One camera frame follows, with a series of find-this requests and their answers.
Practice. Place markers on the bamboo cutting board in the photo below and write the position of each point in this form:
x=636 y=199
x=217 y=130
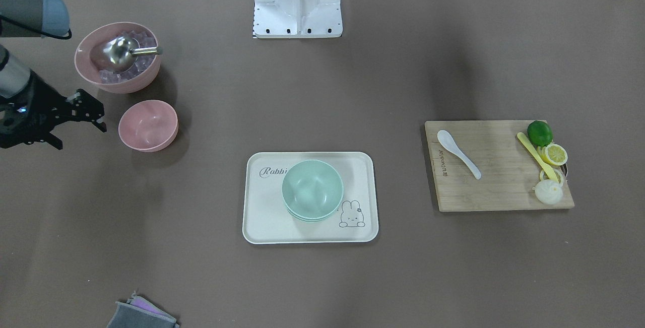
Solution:
x=509 y=171

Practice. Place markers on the metal ice scoop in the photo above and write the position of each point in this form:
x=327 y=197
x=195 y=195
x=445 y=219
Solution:
x=120 y=54

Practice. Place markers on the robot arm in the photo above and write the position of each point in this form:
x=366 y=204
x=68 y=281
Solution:
x=29 y=19

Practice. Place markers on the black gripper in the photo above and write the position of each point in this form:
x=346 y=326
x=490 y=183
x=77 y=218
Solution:
x=44 y=102

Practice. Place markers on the white ceramic spoon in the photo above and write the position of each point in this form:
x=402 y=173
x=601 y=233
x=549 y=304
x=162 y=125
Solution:
x=448 y=143

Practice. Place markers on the lemon ring slice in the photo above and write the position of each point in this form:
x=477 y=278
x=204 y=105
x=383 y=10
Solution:
x=560 y=174

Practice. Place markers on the yellow plastic spoon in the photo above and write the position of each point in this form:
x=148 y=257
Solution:
x=549 y=171

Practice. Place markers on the green bowl stack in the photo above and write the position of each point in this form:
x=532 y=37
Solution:
x=312 y=190

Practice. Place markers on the small pink bowl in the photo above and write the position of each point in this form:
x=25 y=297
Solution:
x=149 y=126

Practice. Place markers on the grey purple cloth stack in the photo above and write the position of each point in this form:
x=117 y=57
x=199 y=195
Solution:
x=137 y=311

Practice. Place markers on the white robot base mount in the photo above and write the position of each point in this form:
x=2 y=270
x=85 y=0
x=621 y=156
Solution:
x=297 y=19

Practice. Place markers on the green lime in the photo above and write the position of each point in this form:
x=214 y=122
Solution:
x=539 y=133

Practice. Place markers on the large pink ice bowl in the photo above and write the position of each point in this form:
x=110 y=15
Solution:
x=139 y=76

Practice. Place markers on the lemon half slice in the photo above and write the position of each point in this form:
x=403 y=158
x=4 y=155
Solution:
x=553 y=154

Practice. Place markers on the cream rabbit tray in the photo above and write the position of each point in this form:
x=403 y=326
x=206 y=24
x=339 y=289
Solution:
x=266 y=220

